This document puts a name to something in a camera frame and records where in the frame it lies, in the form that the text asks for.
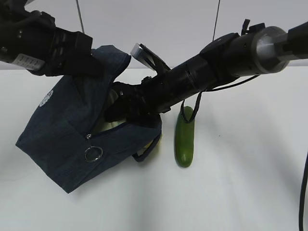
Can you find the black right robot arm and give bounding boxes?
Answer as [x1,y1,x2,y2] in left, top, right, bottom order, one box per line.
[104,20,308,122]

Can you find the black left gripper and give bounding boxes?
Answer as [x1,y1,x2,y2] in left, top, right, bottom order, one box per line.
[43,28,102,77]

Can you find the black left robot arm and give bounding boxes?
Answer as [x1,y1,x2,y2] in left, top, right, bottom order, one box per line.
[0,0,103,77]

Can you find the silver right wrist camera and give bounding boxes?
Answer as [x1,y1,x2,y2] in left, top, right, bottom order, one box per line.
[130,43,170,73]

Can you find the green cucumber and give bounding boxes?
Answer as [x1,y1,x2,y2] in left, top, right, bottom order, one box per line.
[174,113,195,168]

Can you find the green lid glass container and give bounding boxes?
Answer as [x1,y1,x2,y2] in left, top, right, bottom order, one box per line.
[92,90,126,134]

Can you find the dark blue lunch bag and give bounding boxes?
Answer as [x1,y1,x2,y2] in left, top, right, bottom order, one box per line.
[16,45,162,193]

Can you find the yellow pear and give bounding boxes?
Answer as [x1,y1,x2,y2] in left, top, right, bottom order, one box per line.
[141,134,163,155]

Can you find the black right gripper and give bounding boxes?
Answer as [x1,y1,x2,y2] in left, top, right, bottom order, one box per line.
[104,76,172,128]

